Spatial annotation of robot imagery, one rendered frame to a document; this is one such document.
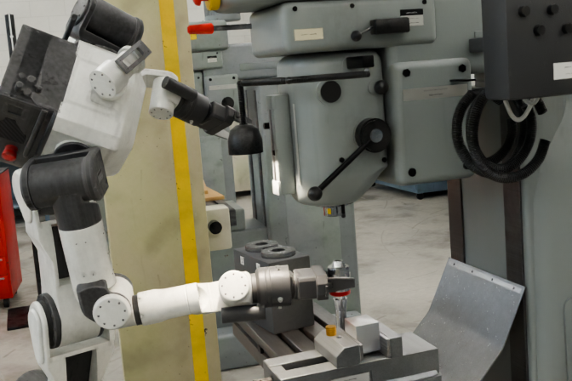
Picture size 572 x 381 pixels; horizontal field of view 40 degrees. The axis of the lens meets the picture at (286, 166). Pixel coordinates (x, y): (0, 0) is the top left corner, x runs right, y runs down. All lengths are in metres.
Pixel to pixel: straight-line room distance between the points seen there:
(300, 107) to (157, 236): 1.88
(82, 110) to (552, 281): 1.06
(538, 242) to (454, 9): 0.53
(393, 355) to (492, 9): 0.71
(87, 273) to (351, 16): 0.74
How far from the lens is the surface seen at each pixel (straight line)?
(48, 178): 1.62
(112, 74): 1.63
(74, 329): 2.07
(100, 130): 1.69
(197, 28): 1.70
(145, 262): 3.40
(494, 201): 1.84
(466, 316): 1.92
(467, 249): 1.97
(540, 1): 1.49
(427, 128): 1.65
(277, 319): 2.02
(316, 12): 1.55
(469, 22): 1.71
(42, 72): 1.73
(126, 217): 3.35
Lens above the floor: 1.60
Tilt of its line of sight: 7 degrees down
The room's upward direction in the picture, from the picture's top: 4 degrees counter-clockwise
